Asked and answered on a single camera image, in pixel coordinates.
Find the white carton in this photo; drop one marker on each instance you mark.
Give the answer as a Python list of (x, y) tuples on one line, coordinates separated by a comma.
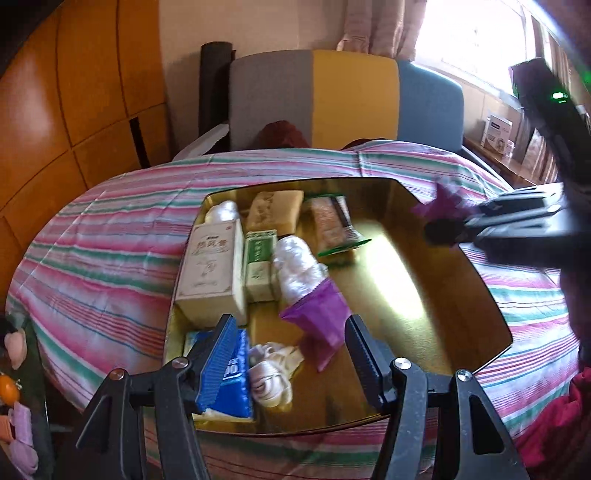
[(497, 131)]

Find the person's red clothing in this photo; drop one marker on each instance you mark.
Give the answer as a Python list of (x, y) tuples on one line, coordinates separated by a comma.
[(558, 429)]

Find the dark red bag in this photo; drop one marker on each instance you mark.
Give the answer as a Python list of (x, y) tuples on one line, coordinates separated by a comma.
[(281, 134)]

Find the wooden wardrobe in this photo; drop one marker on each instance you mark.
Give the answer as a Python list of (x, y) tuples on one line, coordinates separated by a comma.
[(69, 115)]

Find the window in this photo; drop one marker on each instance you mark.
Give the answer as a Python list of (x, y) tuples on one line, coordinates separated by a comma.
[(471, 41)]

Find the wooden side table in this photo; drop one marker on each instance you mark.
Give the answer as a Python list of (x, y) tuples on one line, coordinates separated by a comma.
[(489, 159)]

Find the purple packet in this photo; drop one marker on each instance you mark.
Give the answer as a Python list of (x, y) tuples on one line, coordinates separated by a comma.
[(438, 203), (318, 318)]

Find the gold tin box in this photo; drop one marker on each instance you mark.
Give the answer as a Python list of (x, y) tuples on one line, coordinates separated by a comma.
[(415, 314)]

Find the blue yellow small box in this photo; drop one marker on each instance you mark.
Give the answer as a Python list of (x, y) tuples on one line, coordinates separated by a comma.
[(233, 383)]

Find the large white cotton pack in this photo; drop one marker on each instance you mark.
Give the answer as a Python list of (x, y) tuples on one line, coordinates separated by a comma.
[(298, 270)]

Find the cream tall box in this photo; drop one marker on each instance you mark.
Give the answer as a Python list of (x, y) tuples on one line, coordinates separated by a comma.
[(210, 272)]

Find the dark red cloth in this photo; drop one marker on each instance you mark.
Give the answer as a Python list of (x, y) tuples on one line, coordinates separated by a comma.
[(369, 144)]

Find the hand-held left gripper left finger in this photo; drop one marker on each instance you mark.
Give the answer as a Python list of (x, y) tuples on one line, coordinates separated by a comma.
[(217, 364)]

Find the green tea box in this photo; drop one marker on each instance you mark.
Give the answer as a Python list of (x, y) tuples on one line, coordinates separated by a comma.
[(259, 263)]

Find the yellow sponge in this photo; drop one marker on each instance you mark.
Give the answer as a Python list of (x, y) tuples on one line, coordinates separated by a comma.
[(272, 210)]

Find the person's right forearm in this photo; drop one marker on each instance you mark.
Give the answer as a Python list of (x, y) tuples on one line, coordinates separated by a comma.
[(577, 314)]

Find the beige patterned curtain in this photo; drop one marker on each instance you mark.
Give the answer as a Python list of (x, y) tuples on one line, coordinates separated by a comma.
[(383, 27), (538, 152)]

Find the grey yellow blue chair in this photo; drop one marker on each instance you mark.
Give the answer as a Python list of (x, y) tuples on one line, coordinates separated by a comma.
[(355, 97)]

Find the lilac plush item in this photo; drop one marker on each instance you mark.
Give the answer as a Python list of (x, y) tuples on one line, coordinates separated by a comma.
[(24, 438)]

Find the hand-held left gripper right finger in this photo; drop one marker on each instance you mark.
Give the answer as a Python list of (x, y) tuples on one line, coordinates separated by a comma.
[(364, 360)]

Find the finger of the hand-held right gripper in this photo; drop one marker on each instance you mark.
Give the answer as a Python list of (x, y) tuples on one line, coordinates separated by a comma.
[(521, 201), (508, 240)]

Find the small white cotton pack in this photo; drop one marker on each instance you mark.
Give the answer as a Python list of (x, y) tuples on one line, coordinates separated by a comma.
[(222, 213)]

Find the black rolled mat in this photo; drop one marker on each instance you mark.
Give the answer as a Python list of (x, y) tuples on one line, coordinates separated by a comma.
[(214, 87)]

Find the striped tablecloth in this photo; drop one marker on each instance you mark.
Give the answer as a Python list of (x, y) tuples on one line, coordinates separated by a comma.
[(115, 221)]

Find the clear snack packet green edge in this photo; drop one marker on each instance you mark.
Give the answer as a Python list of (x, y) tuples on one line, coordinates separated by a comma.
[(332, 226)]

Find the white cloth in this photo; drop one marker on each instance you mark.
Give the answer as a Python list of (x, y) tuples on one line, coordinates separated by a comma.
[(272, 374)]

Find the small orange ball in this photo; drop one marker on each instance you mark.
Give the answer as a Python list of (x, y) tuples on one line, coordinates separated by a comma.
[(7, 390)]

